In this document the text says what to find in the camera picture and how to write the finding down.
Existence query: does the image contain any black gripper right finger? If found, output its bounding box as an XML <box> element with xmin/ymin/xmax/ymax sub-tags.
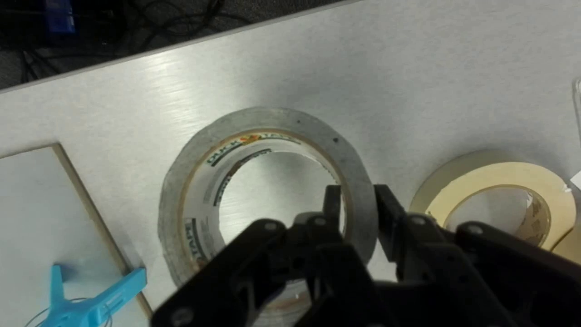
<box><xmin>372</xmin><ymin>184</ymin><xmax>418</xmax><ymax>284</ymax></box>

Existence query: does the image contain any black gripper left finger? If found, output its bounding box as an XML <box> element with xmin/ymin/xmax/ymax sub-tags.
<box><xmin>321</xmin><ymin>184</ymin><xmax>345</xmax><ymax>238</ymax></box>

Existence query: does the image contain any beige masking tape roll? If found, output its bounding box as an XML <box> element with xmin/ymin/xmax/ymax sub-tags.
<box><xmin>409</xmin><ymin>149</ymin><xmax>579</xmax><ymax>255</ymax></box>

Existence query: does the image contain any grey duct tape roll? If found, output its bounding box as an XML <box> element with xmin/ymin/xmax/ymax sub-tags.
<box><xmin>156</xmin><ymin>106</ymin><xmax>380</xmax><ymax>307</ymax></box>

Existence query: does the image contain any blue plastic spring clamp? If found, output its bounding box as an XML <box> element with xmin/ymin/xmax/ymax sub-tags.
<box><xmin>35</xmin><ymin>260</ymin><xmax>149</xmax><ymax>327</ymax></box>

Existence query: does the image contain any small blue box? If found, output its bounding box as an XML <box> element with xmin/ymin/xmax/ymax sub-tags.
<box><xmin>42</xmin><ymin>0</ymin><xmax>78</xmax><ymax>37</ymax></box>

